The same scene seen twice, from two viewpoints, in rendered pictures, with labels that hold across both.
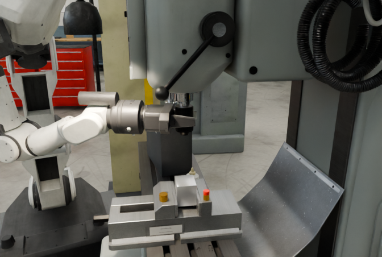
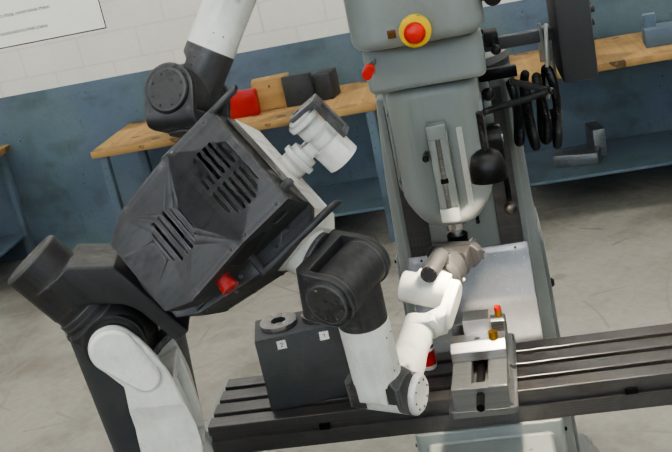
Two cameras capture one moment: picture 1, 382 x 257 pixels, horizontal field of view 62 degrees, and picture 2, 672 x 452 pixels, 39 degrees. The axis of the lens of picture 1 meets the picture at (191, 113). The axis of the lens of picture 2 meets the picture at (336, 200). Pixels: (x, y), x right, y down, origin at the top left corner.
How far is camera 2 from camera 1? 2.05 m
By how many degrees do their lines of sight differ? 66
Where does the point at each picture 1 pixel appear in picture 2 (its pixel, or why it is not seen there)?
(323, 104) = not seen: hidden behind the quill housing
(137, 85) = not seen: outside the picture
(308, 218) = (516, 288)
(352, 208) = (533, 254)
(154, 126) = (471, 262)
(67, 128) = (451, 309)
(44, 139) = (424, 351)
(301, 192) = (486, 279)
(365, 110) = (518, 166)
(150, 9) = (473, 140)
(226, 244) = (522, 346)
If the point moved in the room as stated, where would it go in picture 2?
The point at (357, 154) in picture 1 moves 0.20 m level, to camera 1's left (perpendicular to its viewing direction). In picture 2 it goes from (524, 205) to (515, 234)
